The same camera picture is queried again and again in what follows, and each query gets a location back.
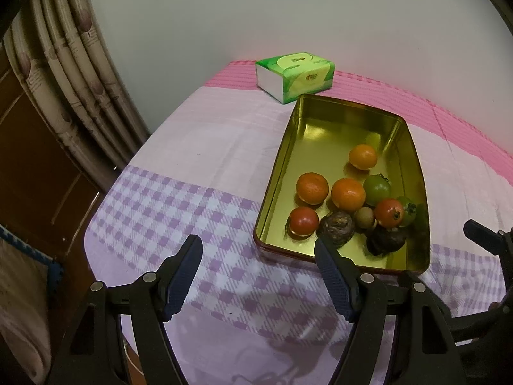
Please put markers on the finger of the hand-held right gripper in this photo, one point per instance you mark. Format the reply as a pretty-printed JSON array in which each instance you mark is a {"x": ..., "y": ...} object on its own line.
[{"x": 481, "y": 232}]

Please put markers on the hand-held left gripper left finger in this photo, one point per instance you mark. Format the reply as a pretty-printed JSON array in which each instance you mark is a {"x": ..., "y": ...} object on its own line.
[{"x": 182, "y": 284}]

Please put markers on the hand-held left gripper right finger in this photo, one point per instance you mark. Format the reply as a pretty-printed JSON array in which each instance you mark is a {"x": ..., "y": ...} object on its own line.
[{"x": 334, "y": 288}]

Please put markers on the wrinkled brown passion fruit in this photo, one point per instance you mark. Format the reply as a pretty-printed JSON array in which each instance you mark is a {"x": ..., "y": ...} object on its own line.
[{"x": 336, "y": 228}]

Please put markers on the green tomato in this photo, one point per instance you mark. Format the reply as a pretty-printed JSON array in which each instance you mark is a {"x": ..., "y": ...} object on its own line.
[
  {"x": 376, "y": 189},
  {"x": 411, "y": 210}
]

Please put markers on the small brown kiwi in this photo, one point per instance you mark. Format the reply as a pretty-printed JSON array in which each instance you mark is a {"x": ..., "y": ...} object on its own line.
[{"x": 364, "y": 217}]

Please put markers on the red tomato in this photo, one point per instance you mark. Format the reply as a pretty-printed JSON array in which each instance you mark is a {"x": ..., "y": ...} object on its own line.
[
  {"x": 303, "y": 220},
  {"x": 388, "y": 212}
]

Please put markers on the gold metal tin tray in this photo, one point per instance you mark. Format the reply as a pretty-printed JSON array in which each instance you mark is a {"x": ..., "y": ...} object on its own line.
[{"x": 340, "y": 128}]

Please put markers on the purple checked tablecloth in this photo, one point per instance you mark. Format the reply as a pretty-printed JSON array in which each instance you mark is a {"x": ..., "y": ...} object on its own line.
[{"x": 200, "y": 168}]

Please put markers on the pink ribbed mat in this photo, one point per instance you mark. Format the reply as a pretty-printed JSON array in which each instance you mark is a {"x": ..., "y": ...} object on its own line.
[{"x": 441, "y": 104}]

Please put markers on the small orange mandarin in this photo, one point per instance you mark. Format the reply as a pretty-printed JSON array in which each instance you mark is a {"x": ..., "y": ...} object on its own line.
[{"x": 363, "y": 156}]

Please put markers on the beige blanket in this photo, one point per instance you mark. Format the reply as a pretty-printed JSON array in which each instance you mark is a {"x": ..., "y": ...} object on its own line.
[{"x": 20, "y": 308}]

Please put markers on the brown wooden door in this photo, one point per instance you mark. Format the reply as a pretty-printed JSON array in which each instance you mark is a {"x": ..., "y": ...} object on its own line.
[{"x": 36, "y": 168}]

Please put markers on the green tissue pack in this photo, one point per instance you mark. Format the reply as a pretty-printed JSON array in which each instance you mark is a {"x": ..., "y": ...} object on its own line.
[{"x": 298, "y": 74}]

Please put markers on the beige patterned curtain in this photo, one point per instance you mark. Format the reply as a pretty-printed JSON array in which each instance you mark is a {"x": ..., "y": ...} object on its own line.
[{"x": 80, "y": 68}]

